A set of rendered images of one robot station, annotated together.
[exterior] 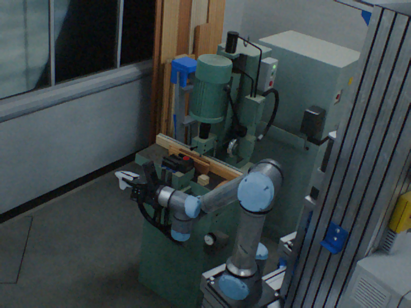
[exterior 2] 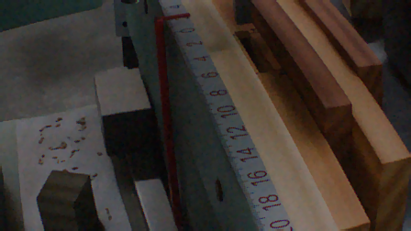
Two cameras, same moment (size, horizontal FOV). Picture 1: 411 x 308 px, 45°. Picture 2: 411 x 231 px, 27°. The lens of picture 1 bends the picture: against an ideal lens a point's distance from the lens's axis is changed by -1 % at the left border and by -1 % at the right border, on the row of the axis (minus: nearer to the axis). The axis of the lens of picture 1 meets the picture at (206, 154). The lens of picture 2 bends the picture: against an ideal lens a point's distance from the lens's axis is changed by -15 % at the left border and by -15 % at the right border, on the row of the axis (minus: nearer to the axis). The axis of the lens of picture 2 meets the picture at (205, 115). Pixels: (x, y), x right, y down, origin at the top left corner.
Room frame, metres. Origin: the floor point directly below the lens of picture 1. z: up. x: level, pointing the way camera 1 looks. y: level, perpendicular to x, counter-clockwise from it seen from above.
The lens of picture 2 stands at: (2.70, 0.42, 1.17)
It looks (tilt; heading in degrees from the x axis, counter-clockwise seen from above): 29 degrees down; 231
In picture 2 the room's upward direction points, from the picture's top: 4 degrees counter-clockwise
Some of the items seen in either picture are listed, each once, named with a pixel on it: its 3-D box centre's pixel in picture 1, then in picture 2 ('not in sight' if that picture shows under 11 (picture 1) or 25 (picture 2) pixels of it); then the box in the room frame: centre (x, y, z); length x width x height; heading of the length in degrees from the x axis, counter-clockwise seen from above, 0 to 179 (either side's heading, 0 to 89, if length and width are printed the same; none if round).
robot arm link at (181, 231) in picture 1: (183, 223); not in sight; (1.54, 0.05, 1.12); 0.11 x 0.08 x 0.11; 159
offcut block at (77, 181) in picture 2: not in sight; (67, 208); (2.45, -0.06, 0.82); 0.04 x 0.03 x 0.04; 36
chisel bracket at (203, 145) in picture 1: (204, 143); not in sight; (2.37, 0.02, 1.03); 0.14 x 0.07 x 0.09; 150
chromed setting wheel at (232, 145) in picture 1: (234, 146); not in sight; (2.40, -0.14, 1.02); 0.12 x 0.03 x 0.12; 150
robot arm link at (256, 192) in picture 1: (248, 235); not in sight; (1.42, -0.19, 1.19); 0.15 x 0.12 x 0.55; 159
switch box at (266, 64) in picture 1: (266, 74); not in sight; (2.56, -0.25, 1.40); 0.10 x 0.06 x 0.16; 150
